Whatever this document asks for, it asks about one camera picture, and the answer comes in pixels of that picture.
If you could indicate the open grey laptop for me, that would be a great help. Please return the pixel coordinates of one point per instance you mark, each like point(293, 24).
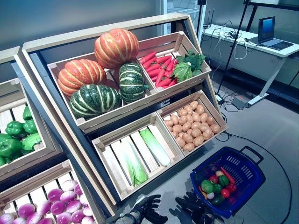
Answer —
point(266, 28)

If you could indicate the small green striped pumpkin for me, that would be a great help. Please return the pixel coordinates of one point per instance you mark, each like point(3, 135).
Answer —
point(132, 81)

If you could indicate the large round orange pumpkin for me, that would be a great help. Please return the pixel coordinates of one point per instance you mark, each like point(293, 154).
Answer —
point(115, 47)

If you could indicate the grey power adapter box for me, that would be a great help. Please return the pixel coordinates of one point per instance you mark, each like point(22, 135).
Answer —
point(239, 102)

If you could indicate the wooden display shelf with peppers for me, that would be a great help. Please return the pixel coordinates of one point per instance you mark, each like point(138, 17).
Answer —
point(46, 140)

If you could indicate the wooden display shelf with pumpkins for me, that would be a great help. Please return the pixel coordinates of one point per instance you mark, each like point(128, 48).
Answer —
point(93, 32)

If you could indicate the wooden crate holding green peppers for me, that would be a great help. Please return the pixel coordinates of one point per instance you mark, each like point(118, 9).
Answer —
point(14, 114)

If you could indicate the white power strip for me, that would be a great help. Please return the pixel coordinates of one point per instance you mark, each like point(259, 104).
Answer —
point(219, 99)

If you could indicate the wooden crate holding pumpkins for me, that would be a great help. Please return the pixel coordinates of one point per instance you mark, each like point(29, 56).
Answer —
point(130, 104)

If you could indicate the small green bell pepper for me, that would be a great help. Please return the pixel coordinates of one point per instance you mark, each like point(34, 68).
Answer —
point(217, 188)

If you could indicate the round green cabbage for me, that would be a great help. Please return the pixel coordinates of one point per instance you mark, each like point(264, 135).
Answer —
point(183, 72)

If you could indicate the beige round vegetable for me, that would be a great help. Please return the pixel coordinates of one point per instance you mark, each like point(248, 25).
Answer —
point(219, 173)

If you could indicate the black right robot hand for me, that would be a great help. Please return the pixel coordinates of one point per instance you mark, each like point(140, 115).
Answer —
point(191, 207)

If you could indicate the large green striped pumpkin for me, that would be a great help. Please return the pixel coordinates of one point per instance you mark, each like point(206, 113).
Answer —
point(93, 101)

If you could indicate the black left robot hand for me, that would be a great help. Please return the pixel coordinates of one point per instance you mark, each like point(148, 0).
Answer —
point(151, 210)

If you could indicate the wooden crate holding carrots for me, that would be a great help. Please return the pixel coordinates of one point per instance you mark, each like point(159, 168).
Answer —
point(187, 82)

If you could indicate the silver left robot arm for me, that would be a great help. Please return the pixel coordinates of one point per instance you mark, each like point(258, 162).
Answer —
point(130, 217)

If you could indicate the black metal stand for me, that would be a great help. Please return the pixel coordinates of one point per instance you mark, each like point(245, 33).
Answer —
point(233, 44)

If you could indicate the empty wooden crate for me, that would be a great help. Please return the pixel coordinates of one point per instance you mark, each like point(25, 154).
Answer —
point(9, 93)

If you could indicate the dark green leafy vegetable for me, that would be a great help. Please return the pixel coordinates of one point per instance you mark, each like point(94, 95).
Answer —
point(194, 59)

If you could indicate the light green lettuce head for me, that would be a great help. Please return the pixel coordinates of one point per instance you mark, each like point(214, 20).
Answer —
point(31, 141)

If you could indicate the black tripod pole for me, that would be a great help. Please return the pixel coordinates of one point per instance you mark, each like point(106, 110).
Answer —
point(200, 18)

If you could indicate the slim napa cabbage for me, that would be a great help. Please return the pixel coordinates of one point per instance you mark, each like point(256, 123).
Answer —
point(155, 147)

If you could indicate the flat orange striped pumpkin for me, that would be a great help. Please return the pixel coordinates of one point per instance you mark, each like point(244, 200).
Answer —
point(79, 75)

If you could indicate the orange plastic carrot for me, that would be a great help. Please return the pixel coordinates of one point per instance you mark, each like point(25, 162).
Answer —
point(164, 82)
point(163, 59)
point(154, 72)
point(153, 67)
point(160, 78)
point(170, 65)
point(166, 63)
point(146, 58)
point(149, 63)
point(172, 82)

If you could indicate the wooden crate holding napa cabbages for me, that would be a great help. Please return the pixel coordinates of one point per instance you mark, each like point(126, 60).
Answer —
point(112, 163)

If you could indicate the blue plastic shopping basket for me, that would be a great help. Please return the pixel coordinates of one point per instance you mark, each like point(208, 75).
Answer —
point(247, 172)

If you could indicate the orange carrot in basket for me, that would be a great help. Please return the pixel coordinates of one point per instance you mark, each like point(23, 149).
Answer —
point(227, 175)

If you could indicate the wooden crate holding potatoes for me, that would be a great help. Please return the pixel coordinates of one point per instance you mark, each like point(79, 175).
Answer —
point(210, 107)

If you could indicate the purple white onion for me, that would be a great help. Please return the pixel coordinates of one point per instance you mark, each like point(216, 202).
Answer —
point(73, 206)
point(87, 220)
point(19, 221)
point(44, 207)
point(55, 194)
point(77, 216)
point(69, 184)
point(6, 219)
point(26, 210)
point(58, 207)
point(63, 218)
point(68, 196)
point(84, 200)
point(45, 221)
point(88, 210)
point(33, 218)
point(78, 189)

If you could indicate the black router with antennas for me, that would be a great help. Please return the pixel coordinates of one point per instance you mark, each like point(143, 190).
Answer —
point(206, 25)

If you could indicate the dark green cucumber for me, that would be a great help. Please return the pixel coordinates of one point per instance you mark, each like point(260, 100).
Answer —
point(217, 200)

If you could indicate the white framed glass cabinet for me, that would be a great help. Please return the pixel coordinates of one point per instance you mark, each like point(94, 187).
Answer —
point(177, 7)

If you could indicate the wooden crate holding purple onions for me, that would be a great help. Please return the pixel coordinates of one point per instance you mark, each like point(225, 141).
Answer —
point(35, 177)

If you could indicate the wide leafy napa cabbage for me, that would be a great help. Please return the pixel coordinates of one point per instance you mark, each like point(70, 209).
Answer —
point(133, 163)

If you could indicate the brown plastic potato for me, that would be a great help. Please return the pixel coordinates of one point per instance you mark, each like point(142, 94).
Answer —
point(168, 123)
point(187, 137)
point(198, 140)
point(195, 132)
point(195, 117)
point(177, 128)
point(182, 120)
point(215, 128)
point(180, 141)
point(186, 126)
point(200, 109)
point(182, 112)
point(204, 117)
point(188, 147)
point(174, 119)
point(211, 120)
point(194, 105)
point(188, 109)
point(207, 134)

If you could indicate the white pink garlic bulb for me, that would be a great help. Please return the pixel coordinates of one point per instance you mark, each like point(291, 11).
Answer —
point(210, 196)

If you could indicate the red tomato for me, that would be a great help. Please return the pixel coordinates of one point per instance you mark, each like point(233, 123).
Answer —
point(213, 179)
point(225, 193)

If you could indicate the red bell pepper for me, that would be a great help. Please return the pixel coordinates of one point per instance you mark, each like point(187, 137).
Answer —
point(231, 187)

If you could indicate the white office desk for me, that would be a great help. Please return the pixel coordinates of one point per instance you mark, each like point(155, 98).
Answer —
point(254, 58)

